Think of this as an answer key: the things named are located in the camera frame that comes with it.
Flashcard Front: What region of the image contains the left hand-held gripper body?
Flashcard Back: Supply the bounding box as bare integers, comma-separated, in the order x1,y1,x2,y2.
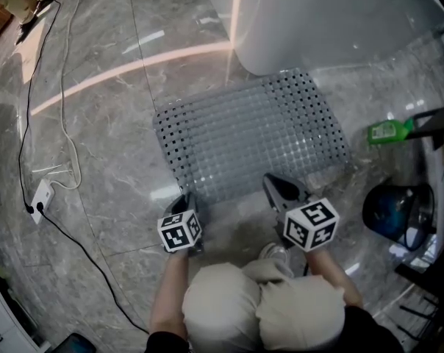
157,196,210,259

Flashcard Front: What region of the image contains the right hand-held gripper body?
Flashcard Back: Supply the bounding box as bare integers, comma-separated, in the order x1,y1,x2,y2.
273,195,340,253

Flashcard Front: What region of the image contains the grey perforated bath mat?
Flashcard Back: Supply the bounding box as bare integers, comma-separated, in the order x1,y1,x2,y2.
151,68,354,202

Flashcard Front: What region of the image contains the person's left forearm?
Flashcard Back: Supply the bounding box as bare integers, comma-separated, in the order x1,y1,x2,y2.
148,249,190,340

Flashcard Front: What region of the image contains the person's right forearm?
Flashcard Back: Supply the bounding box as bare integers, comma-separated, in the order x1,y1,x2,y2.
304,247,365,310

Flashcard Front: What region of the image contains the person's white shoe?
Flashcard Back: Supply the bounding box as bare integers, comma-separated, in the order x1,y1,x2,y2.
258,242,291,268

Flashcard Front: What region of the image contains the black waste bin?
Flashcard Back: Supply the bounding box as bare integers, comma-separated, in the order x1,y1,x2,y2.
362,183,437,252

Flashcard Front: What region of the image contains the green plastic bottle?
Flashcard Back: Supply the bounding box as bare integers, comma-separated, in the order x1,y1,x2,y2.
366,117,415,146

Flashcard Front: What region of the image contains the white power strip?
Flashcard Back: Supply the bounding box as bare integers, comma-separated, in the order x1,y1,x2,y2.
29,178,57,225

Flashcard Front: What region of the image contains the black phone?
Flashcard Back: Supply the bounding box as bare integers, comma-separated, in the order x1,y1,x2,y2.
54,332,97,353

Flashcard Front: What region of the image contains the black metal rack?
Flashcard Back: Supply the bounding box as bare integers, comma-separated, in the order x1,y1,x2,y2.
404,103,444,151

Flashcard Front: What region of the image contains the white bathtub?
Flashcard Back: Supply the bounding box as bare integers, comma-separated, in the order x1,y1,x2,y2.
197,0,444,77

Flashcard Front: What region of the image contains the white cabinet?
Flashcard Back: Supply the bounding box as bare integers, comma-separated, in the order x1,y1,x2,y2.
0,243,45,353

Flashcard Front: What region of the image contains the black wire shelf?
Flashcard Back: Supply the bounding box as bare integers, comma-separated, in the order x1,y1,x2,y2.
393,261,444,345

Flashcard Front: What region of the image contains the white power cable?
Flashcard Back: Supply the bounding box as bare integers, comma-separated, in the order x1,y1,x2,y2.
49,0,84,190

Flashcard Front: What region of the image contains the black power cable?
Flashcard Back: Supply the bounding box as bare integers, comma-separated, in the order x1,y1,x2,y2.
17,0,151,336

